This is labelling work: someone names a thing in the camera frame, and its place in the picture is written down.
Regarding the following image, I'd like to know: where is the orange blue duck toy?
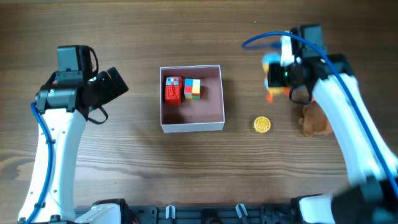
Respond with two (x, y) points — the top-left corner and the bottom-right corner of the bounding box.
(261, 52), (290, 103)

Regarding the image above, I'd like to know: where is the white cardboard box pink inside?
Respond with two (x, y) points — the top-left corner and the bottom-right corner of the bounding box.
(159, 65), (225, 133)

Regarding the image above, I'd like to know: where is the colourful puzzle cube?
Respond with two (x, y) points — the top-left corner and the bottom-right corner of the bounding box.
(184, 78), (201, 100)

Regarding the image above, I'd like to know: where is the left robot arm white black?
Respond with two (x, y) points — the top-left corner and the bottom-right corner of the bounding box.
(18, 45), (129, 223)

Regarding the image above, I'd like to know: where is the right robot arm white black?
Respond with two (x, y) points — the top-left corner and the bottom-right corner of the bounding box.
(264, 26), (397, 223)

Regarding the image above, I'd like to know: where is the yellow round wheel toy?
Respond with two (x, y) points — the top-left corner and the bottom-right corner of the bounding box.
(253, 116), (271, 134)

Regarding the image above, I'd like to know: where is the brown plush toy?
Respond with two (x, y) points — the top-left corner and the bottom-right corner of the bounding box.
(298, 101), (333, 137)

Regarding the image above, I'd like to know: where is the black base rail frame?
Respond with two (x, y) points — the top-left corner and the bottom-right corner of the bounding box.
(74, 203), (299, 224)

